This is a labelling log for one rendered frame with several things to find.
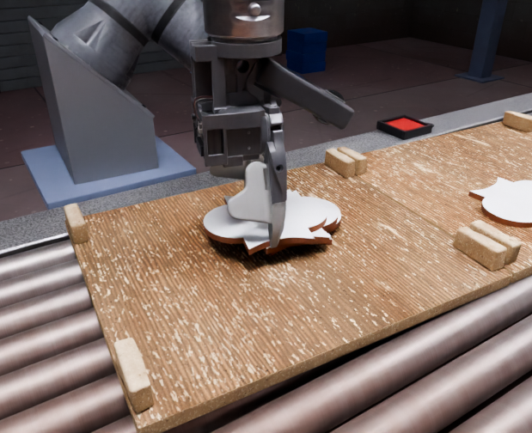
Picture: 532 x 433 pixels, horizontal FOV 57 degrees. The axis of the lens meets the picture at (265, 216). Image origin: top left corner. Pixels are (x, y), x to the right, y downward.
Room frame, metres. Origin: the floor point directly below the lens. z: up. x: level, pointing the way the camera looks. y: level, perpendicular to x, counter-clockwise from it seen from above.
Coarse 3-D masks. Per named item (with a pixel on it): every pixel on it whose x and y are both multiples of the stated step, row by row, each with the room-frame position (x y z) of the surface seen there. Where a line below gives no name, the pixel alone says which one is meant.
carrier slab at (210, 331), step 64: (192, 192) 0.62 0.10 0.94; (320, 192) 0.62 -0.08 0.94; (128, 256) 0.46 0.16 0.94; (192, 256) 0.46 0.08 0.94; (256, 256) 0.46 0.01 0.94; (320, 256) 0.46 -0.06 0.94; (384, 256) 0.46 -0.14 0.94; (448, 256) 0.46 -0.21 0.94; (128, 320) 0.36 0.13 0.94; (192, 320) 0.36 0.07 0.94; (256, 320) 0.36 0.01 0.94; (320, 320) 0.36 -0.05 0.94; (384, 320) 0.36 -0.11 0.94; (192, 384) 0.28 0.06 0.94; (256, 384) 0.28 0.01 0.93
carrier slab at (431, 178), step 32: (480, 128) 0.89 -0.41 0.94; (512, 128) 0.89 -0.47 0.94; (384, 160) 0.74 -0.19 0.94; (416, 160) 0.74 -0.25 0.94; (448, 160) 0.74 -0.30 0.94; (480, 160) 0.74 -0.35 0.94; (512, 160) 0.74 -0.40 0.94; (384, 192) 0.62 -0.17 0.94; (416, 192) 0.62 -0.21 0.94; (448, 192) 0.62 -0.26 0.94; (448, 224) 0.53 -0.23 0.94
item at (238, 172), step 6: (246, 162) 0.53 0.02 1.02; (210, 168) 0.53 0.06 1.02; (216, 168) 0.53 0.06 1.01; (222, 168) 0.53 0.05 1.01; (228, 168) 0.53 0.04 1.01; (234, 168) 0.54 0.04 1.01; (240, 168) 0.54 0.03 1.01; (216, 174) 0.53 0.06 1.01; (222, 174) 0.54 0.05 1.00; (228, 174) 0.54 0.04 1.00; (234, 174) 0.54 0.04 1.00; (240, 174) 0.54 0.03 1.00
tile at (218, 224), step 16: (224, 208) 0.51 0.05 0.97; (288, 208) 0.51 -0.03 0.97; (304, 208) 0.51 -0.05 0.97; (320, 208) 0.51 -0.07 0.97; (208, 224) 0.48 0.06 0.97; (224, 224) 0.48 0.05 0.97; (240, 224) 0.48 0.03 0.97; (256, 224) 0.48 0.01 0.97; (288, 224) 0.48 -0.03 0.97; (304, 224) 0.48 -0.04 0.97; (320, 224) 0.48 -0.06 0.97; (224, 240) 0.45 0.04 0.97; (240, 240) 0.45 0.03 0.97; (256, 240) 0.44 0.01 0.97; (288, 240) 0.45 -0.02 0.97; (304, 240) 0.45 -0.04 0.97
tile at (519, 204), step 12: (504, 180) 0.64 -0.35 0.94; (528, 180) 0.64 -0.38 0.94; (480, 192) 0.61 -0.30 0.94; (492, 192) 0.61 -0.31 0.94; (504, 192) 0.61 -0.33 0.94; (516, 192) 0.61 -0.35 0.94; (528, 192) 0.61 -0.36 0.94; (492, 204) 0.57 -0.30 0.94; (504, 204) 0.57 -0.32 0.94; (516, 204) 0.57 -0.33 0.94; (528, 204) 0.57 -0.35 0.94; (492, 216) 0.55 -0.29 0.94; (504, 216) 0.54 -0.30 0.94; (516, 216) 0.54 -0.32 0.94; (528, 216) 0.54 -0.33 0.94
